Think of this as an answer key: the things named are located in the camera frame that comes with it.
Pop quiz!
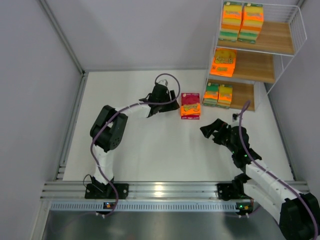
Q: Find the yellow sponge pack green box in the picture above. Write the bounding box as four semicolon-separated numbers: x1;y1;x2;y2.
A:
219;1;243;42

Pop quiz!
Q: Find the green sponge orange pack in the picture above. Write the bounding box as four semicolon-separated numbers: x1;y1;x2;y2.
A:
202;82;219;107

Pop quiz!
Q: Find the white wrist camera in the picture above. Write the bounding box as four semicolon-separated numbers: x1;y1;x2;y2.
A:
157;79;168;87
232;113;239;122

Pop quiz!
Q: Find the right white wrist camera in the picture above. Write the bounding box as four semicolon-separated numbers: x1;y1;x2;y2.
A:
232;113;239;122

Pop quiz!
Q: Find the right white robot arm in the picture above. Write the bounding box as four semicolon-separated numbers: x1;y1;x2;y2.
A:
200;118;320;240

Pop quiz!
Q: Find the bottom wooden shelf board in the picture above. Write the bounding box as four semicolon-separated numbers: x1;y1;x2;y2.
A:
204;79;256;112

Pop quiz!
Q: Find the white wire shelf frame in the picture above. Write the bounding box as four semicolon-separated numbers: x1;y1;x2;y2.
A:
202;0;307;111

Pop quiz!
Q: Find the pink Scrub Mommy box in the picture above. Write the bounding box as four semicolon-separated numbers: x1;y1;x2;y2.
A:
180;93;201;120

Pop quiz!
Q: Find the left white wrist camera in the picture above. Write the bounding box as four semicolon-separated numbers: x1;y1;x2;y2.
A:
157;79;168;87

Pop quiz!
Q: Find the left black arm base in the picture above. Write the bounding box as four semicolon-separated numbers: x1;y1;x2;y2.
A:
84;183;129;200

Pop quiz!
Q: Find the Scrub Daddy orange box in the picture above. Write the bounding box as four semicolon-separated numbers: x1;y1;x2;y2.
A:
210;48;237;77

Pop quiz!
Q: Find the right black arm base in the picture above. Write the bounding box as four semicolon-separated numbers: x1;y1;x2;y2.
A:
216;183;250;201

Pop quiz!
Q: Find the aluminium mounting rail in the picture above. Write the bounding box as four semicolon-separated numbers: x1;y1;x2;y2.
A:
41;181;312;201

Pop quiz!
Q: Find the top wooden shelf board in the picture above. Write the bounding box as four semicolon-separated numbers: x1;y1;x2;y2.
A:
217;21;295;56

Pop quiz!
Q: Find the corner aluminium frame post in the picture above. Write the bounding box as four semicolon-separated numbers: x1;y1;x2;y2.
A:
37;0;87;76

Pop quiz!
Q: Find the Sponge Daddy yellow sponge box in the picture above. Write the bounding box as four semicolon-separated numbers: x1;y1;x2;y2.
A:
217;84;233;109

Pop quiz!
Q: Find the wooden shelf board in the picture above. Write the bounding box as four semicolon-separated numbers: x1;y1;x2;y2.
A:
204;79;256;112
208;50;276;84
217;21;295;56

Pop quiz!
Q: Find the slotted grey cable duct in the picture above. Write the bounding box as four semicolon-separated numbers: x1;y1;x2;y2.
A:
50;201;253;213

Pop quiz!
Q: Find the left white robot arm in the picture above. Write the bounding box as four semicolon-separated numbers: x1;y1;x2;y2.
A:
89;83;180;186

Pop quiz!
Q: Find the middle wooden shelf board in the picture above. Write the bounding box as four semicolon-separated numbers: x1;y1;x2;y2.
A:
208;50;276;84

